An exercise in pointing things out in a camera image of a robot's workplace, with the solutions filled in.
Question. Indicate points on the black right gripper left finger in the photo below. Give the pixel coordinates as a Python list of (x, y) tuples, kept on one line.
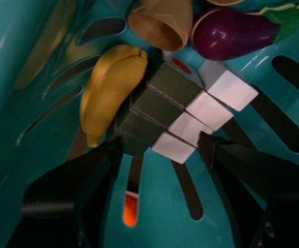
[(70, 193)]

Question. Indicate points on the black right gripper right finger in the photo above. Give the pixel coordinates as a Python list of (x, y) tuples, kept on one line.
[(263, 193)]

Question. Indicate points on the green and white sushi roll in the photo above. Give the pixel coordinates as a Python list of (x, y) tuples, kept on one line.
[(164, 106)]

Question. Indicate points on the orange toy food piece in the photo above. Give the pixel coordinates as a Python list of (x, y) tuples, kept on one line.
[(131, 210)]

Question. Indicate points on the teal basket with orange rim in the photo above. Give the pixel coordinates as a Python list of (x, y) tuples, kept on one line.
[(164, 206)]

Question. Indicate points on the yellow toy banana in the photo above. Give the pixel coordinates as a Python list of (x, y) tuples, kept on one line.
[(112, 90)]

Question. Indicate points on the purple toy eggplant green stem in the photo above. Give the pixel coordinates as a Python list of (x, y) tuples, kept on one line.
[(228, 35)]

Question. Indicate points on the tan cup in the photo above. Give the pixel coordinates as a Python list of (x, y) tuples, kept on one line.
[(155, 29)]

